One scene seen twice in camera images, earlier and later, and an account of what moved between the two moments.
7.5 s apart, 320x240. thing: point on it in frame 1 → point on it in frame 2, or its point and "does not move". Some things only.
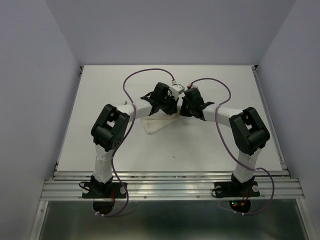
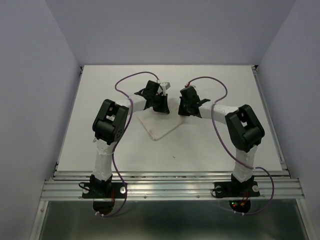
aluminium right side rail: [283, 162] does not move
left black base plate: [91, 190] does not move
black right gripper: [183, 111] does not move
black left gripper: [172, 109] → [164, 108]
